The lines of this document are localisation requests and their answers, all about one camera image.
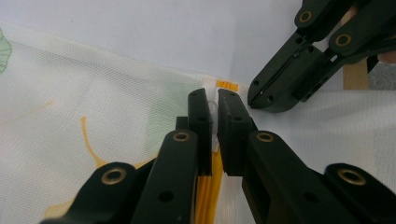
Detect leaf print mesh laundry bag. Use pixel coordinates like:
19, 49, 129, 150
0, 21, 396, 224

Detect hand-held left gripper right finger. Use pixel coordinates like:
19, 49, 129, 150
217, 88, 359, 224

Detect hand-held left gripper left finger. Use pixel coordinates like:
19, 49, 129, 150
130, 88, 215, 224

